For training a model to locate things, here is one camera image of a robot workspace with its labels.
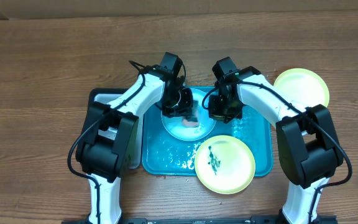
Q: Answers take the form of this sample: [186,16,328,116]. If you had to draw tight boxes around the light blue plate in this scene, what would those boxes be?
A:
[161,86,216,141]

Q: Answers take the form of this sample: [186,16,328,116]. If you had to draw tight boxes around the pink green sponge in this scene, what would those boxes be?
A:
[182,105,200,128]

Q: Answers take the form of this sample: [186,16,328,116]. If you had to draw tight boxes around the yellow plate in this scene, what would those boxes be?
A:
[195,135,255,195]
[273,68,329,107]

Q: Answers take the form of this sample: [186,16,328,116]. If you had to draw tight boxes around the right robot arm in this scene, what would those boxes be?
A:
[203,57,350,223]

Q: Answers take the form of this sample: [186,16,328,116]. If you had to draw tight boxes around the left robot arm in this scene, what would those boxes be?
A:
[67,52,194,223]

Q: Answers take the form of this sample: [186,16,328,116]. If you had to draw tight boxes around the teal plastic tray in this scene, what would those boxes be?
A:
[142,105,273,177]

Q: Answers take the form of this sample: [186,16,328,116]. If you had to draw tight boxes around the black metal sponge tray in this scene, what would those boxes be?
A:
[88,88,143,169]

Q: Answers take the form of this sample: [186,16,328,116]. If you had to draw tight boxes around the yellow plate front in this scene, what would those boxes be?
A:
[195,135,255,195]

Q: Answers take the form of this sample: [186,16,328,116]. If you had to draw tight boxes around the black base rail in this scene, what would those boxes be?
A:
[61,215,338,224]

